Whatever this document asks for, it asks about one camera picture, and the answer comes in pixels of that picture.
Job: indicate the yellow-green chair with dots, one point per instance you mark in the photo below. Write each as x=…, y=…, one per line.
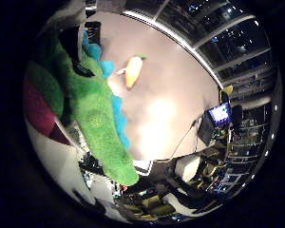
x=160, y=207

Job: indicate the white plastic crate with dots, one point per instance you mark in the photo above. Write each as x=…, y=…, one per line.
x=142, y=167

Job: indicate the black plastic mesh basket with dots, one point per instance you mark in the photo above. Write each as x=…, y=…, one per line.
x=92, y=31

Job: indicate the green dinosaur plush toy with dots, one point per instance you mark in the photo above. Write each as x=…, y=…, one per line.
x=95, y=120

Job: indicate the orange carrot plush toy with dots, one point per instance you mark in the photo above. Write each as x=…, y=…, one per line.
x=133, y=71

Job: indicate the open laptop computer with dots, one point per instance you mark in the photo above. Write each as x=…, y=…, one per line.
x=220, y=114

